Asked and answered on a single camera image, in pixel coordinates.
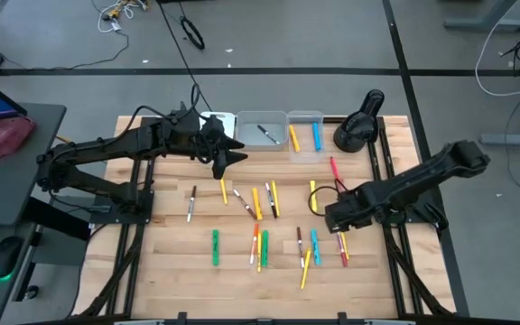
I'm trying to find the white and yellow cable bundle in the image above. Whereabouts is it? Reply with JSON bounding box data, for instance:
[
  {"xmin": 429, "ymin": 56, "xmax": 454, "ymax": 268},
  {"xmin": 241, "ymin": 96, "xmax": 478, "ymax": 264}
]
[{"xmin": 97, "ymin": 0, "xmax": 149, "ymax": 33}]

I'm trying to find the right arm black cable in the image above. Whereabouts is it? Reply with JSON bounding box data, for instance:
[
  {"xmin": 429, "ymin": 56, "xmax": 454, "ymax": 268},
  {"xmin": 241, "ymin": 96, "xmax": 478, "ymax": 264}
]
[{"xmin": 308, "ymin": 178, "xmax": 348, "ymax": 218}]

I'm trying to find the white plastic bin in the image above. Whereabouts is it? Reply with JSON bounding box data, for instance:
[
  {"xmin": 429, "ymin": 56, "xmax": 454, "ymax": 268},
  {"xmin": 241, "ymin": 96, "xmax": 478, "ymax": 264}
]
[{"xmin": 199, "ymin": 111, "xmax": 237, "ymax": 141}]

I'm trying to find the black desk crossbar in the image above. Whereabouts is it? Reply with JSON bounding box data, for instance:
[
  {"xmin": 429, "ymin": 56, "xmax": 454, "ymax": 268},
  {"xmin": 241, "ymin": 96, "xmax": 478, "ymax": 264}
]
[{"xmin": 23, "ymin": 196, "xmax": 92, "ymax": 241}]

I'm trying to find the dark grey side desk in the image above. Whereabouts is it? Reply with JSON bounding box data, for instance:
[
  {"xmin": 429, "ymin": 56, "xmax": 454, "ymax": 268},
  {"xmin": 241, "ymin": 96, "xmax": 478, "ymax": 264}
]
[{"xmin": 0, "ymin": 102, "xmax": 68, "ymax": 325}]

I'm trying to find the black desk leg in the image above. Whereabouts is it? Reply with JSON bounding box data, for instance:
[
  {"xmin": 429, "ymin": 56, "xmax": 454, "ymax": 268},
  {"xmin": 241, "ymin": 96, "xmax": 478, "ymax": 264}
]
[{"xmin": 12, "ymin": 223, "xmax": 44, "ymax": 302}]

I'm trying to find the black coiled cable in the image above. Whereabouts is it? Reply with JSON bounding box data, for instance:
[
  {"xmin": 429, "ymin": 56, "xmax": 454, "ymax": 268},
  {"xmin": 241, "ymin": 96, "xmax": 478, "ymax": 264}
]
[{"xmin": 179, "ymin": 15, "xmax": 207, "ymax": 51}]

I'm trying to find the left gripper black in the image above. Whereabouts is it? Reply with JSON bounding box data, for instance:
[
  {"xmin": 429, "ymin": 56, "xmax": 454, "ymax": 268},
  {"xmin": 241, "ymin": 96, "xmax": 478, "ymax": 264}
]
[{"xmin": 169, "ymin": 104, "xmax": 248, "ymax": 181}]

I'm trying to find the black computer mouse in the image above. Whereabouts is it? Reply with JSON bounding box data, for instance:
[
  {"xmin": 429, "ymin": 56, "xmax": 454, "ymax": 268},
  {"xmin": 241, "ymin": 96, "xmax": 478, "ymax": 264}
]
[{"xmin": 0, "ymin": 236, "xmax": 24, "ymax": 282}]

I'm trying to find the long black cable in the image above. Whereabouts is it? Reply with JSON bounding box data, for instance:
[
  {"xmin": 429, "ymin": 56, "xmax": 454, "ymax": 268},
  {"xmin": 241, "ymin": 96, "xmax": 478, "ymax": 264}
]
[{"xmin": 156, "ymin": 0, "xmax": 214, "ymax": 113}]

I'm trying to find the turquoise highlighter marker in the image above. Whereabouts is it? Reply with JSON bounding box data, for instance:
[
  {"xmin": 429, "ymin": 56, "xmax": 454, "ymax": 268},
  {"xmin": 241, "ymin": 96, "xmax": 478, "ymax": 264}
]
[{"xmin": 310, "ymin": 228, "xmax": 322, "ymax": 266}]

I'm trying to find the blue highlighter marker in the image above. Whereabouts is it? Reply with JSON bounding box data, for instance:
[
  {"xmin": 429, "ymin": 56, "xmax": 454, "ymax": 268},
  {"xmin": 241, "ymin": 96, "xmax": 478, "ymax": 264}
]
[{"xmin": 311, "ymin": 122, "xmax": 323, "ymax": 153}]

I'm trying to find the dark red marker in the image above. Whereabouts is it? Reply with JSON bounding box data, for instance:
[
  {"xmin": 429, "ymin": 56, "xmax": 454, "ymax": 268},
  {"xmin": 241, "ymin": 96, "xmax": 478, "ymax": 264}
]
[{"xmin": 335, "ymin": 232, "xmax": 348, "ymax": 268}]

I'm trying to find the grey plastic bin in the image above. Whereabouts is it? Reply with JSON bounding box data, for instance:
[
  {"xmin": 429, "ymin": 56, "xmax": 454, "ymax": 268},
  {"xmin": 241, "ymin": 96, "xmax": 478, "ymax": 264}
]
[{"xmin": 236, "ymin": 110, "xmax": 289, "ymax": 153}]

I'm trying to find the clear plastic bin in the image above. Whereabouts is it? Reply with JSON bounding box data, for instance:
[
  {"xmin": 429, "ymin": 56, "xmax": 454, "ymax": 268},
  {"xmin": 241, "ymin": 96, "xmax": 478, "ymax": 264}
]
[{"xmin": 286, "ymin": 109, "xmax": 326, "ymax": 164}]

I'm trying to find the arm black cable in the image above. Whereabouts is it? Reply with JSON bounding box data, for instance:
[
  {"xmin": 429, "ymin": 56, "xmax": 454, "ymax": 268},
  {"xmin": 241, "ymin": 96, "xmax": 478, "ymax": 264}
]
[
  {"xmin": 118, "ymin": 83, "xmax": 202, "ymax": 139},
  {"xmin": 308, "ymin": 178, "xmax": 348, "ymax": 218}
]

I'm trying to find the orange and white marker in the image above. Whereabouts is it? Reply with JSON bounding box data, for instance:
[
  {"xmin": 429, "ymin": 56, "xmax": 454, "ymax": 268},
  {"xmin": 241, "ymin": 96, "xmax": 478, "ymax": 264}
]
[{"xmin": 248, "ymin": 223, "xmax": 260, "ymax": 265}]

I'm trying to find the white floor cable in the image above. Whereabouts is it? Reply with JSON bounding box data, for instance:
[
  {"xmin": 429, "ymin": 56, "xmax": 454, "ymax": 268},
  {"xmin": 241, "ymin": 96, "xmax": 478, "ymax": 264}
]
[{"xmin": 475, "ymin": 0, "xmax": 520, "ymax": 98}]

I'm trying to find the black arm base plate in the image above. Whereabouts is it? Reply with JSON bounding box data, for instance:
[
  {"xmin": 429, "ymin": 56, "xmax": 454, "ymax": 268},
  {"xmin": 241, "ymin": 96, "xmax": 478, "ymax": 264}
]
[
  {"xmin": 88, "ymin": 189, "xmax": 155, "ymax": 226},
  {"xmin": 372, "ymin": 189, "xmax": 444, "ymax": 226}
]

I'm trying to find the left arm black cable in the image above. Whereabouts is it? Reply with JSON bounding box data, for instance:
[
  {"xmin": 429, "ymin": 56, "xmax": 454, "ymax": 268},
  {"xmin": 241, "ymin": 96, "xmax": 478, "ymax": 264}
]
[{"xmin": 118, "ymin": 83, "xmax": 202, "ymax": 139}]

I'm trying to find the black desk lamp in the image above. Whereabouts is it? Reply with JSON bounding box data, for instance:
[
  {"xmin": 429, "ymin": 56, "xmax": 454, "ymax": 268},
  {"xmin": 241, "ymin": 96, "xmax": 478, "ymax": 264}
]
[{"xmin": 332, "ymin": 88, "xmax": 385, "ymax": 153}]

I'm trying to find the green highlighter marker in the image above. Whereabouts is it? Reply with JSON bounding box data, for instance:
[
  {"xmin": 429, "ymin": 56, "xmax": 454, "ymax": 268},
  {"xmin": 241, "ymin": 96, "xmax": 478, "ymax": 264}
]
[
  {"xmin": 211, "ymin": 229, "xmax": 220, "ymax": 267},
  {"xmin": 260, "ymin": 229, "xmax": 270, "ymax": 268}
]

